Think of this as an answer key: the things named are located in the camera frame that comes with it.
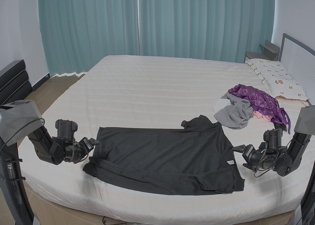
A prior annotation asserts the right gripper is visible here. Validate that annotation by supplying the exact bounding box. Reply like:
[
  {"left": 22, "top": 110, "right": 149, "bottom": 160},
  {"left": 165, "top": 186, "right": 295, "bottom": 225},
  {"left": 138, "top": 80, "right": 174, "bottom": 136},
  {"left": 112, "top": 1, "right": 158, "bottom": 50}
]
[{"left": 242, "top": 146, "right": 262, "bottom": 170}]

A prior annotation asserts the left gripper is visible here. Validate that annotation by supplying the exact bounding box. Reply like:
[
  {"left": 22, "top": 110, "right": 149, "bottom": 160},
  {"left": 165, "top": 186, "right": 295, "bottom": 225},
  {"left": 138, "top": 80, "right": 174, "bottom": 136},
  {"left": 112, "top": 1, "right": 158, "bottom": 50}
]
[{"left": 73, "top": 137, "right": 94, "bottom": 162}]

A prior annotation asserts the black T-shirt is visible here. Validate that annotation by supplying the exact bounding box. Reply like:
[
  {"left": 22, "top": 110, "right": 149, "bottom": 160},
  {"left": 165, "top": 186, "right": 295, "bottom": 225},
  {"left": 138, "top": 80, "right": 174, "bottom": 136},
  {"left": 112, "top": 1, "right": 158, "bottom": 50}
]
[{"left": 82, "top": 114, "right": 245, "bottom": 195}]

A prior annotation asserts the pink garment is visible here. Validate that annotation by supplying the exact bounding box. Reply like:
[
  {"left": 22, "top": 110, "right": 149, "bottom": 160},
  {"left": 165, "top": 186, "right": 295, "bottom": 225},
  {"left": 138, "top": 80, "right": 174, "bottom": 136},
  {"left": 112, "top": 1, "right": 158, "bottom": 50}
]
[{"left": 253, "top": 110, "right": 272, "bottom": 123}]

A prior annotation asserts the grey garment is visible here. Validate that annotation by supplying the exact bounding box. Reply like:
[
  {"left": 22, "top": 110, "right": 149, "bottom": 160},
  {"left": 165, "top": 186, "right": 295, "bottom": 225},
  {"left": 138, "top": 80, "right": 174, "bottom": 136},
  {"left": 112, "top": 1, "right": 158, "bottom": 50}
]
[{"left": 214, "top": 96, "right": 254, "bottom": 130}]

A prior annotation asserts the purple satin garment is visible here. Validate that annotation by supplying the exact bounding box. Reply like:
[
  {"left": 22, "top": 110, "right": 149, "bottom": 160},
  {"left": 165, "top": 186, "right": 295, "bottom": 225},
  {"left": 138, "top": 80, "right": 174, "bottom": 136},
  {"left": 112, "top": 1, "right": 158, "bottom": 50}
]
[{"left": 228, "top": 84, "right": 291, "bottom": 135}]

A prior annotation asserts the white garment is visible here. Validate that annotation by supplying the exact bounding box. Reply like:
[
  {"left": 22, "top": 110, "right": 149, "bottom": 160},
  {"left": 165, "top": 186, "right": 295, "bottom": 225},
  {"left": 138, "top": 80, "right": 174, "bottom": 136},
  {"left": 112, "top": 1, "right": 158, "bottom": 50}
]
[{"left": 213, "top": 99, "right": 232, "bottom": 112}]

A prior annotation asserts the white printed pillow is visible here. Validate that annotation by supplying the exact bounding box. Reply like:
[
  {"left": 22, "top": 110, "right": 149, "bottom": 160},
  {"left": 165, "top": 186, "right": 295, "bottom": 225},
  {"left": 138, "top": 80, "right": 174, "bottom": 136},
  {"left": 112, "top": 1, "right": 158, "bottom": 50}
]
[{"left": 245, "top": 58, "right": 309, "bottom": 101}]

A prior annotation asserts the bed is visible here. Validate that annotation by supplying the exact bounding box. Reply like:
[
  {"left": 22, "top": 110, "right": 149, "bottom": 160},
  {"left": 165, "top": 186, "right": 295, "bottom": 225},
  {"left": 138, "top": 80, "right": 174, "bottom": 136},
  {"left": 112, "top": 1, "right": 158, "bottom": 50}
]
[{"left": 19, "top": 33, "right": 315, "bottom": 219}]

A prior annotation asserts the dark chest of drawers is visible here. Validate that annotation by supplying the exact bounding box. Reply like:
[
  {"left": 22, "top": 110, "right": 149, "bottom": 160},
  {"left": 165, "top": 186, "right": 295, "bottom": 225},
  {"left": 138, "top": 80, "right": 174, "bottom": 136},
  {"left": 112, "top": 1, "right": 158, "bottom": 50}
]
[{"left": 0, "top": 59, "right": 32, "bottom": 106}]

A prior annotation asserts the grey bedside table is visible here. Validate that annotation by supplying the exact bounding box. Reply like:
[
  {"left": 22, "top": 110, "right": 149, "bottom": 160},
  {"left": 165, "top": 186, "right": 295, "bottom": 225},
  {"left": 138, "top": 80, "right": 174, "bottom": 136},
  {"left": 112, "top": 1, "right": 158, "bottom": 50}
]
[{"left": 246, "top": 40, "right": 280, "bottom": 61}]

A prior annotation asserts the blue-green curtain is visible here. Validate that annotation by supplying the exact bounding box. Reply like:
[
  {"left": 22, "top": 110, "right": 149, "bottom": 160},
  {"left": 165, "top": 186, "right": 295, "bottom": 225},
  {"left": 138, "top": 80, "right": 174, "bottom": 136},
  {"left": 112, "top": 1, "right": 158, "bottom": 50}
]
[
  {"left": 39, "top": 0, "right": 141, "bottom": 77},
  {"left": 138, "top": 0, "right": 275, "bottom": 63}
]

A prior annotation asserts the black cable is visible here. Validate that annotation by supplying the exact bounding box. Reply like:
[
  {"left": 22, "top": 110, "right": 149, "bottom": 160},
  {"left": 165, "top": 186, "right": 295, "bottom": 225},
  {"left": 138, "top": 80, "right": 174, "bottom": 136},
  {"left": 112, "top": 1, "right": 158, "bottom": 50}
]
[{"left": 0, "top": 118, "right": 45, "bottom": 153}]

